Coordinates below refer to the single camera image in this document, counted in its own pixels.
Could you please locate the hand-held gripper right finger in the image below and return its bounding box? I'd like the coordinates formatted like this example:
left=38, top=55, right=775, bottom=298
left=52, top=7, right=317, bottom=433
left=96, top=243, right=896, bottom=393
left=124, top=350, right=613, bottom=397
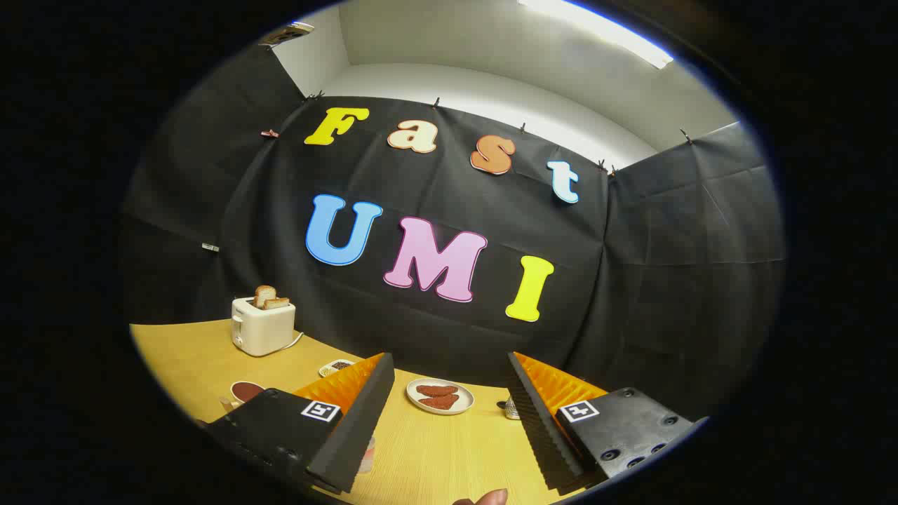
left=507, top=351, right=709, bottom=492

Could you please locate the white round plate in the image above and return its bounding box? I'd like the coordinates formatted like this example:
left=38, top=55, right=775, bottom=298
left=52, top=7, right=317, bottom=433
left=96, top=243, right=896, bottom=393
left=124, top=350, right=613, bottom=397
left=406, top=379, right=475, bottom=416

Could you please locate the cream cup with wooden handle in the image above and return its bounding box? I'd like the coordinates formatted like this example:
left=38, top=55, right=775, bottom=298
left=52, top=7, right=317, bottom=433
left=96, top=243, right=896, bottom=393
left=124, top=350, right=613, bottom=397
left=219, top=381, right=267, bottom=411

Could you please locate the wooden table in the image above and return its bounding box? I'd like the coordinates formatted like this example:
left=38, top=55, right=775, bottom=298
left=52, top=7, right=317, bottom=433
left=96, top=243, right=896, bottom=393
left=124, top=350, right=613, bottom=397
left=130, top=319, right=611, bottom=505

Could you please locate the cream toaster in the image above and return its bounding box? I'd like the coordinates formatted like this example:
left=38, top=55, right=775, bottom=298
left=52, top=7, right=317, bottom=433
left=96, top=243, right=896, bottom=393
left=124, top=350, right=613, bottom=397
left=232, top=296, right=297, bottom=357

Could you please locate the black backdrop cloth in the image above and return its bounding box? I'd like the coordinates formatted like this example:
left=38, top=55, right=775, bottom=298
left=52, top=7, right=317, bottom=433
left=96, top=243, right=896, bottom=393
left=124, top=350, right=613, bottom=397
left=119, top=42, right=786, bottom=422

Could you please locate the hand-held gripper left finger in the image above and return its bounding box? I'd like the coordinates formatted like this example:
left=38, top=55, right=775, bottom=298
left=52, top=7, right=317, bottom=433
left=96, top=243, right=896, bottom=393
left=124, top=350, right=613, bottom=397
left=203, top=353, right=396, bottom=495

